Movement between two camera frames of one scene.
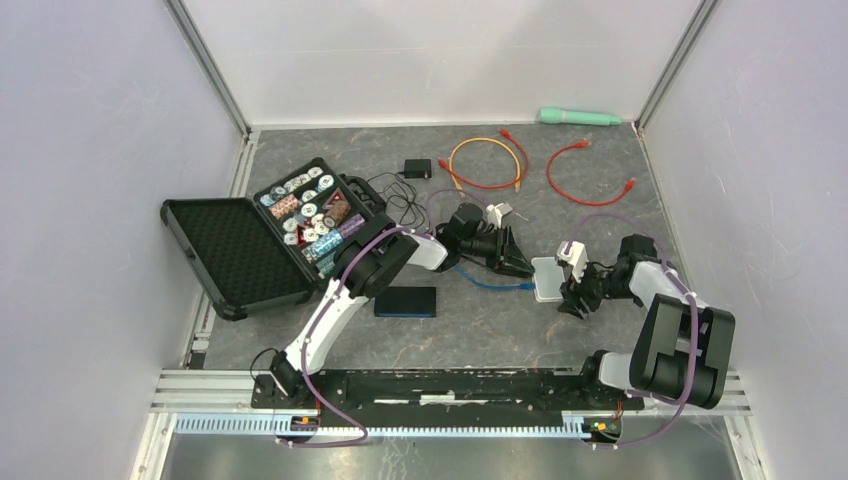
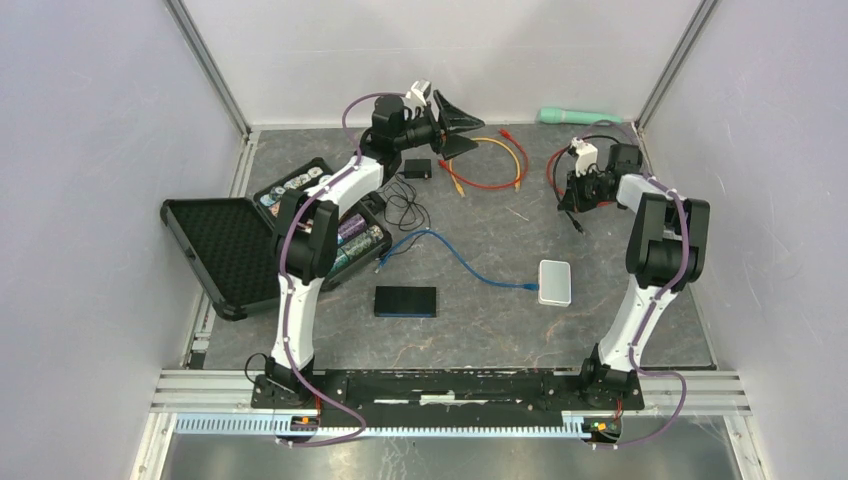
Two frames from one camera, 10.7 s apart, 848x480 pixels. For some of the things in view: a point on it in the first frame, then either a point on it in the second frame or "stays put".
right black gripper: (571, 291) -> (572, 197)
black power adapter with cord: (401, 196) stays put
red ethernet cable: (505, 134) stays put
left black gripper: (506, 256) -> (446, 140)
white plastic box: (548, 278) stays put
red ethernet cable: (583, 144) stays put
